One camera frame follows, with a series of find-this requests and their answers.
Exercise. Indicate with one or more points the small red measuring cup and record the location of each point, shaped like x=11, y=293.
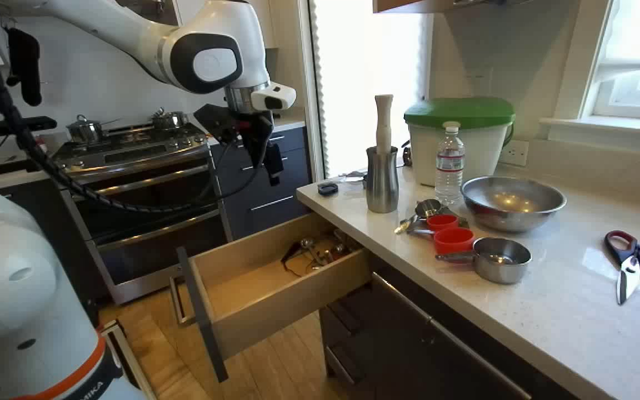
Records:
x=441, y=220

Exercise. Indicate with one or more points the dark grey lower cabinet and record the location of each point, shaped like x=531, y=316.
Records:
x=410, y=347

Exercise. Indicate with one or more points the white wall outlet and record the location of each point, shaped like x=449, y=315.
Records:
x=514, y=153

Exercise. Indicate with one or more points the stainless steel cup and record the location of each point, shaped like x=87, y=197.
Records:
x=383, y=185

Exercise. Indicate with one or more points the large steel measuring cup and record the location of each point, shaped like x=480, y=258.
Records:
x=500, y=260

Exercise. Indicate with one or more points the stainless steel stove oven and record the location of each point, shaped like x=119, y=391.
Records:
x=142, y=193

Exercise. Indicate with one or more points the wooden kitchen drawer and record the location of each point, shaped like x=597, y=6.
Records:
x=260, y=297

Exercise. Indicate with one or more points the dark blue cabinet drawers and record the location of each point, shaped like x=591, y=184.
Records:
x=268, y=204

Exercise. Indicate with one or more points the steel pot with lid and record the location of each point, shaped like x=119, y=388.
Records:
x=85, y=130
x=169, y=121

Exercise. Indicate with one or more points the stainless steel mixing bowl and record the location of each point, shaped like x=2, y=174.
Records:
x=511, y=204

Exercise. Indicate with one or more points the pale wooden pestle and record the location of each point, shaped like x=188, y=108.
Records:
x=383, y=123

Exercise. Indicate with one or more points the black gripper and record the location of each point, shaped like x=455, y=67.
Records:
x=239, y=130

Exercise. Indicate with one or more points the large steel measuring spoon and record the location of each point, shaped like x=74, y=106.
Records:
x=308, y=244

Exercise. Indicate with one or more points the black oven mitt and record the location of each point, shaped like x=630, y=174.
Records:
x=24, y=64

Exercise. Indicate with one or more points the white container green lid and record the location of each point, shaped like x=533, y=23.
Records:
x=475, y=113

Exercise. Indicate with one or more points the white framed window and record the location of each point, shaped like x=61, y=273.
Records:
x=638, y=75

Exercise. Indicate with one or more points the clear plastic water bottle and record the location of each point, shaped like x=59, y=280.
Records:
x=449, y=167

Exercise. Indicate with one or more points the large red measuring cup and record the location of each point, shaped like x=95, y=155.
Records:
x=454, y=240

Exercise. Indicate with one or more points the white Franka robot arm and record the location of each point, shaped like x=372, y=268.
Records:
x=127, y=34

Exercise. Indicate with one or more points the clear glass dish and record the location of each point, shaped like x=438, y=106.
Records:
x=352, y=181

